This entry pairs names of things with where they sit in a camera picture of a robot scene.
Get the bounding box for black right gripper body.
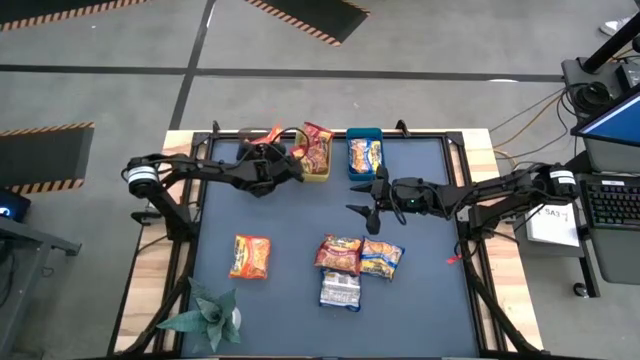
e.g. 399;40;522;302
387;175;450;220

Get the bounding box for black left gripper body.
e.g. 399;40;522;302
234;143;289;199

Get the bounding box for red roast beef ramen pack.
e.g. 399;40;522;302
301;121;335;175
313;233;363;277
289;142;314;174

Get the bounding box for blue ramen noodle pack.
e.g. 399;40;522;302
348;138;371;175
367;139;384;174
358;236;406;282

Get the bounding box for orange chicken ramen pack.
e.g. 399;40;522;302
228;234;272;281
251;123;285;147

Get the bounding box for blue ramen pack white back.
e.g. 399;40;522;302
318;269;363;313

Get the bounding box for yellow plastic bin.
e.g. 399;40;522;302
294;130;332;184

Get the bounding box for grey translucent plastic bin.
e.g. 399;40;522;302
235;127;277;151

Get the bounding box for blue plastic bin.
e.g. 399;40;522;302
345;126;385;182

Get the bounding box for white paper sheet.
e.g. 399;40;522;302
523;203;581;249

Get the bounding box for black hazard-striped floor mat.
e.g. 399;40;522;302
243;0;372;49
0;121;96;196

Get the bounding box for green plant in white pot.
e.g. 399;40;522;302
155;277;242;359

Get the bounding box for black backlit keyboard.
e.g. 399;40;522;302
579;177;640;232

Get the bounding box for grey pole base box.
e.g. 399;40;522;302
560;55;629;101

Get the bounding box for computer monitor blue screen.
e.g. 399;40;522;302
570;91;640;149

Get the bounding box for grey computer cart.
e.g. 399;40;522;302
512;134;640;301

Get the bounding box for black pole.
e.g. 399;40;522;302
581;10;640;75

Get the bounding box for black device with blue light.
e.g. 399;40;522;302
0;187;32;224

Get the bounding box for grey side desk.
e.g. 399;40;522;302
0;214;82;360

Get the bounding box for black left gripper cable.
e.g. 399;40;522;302
269;125;311;164

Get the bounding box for black metal table frame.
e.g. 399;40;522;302
107;119;546;360

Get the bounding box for orange floor cable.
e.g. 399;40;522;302
489;92;569;151

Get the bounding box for coiled black cable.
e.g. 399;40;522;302
569;79;615;117

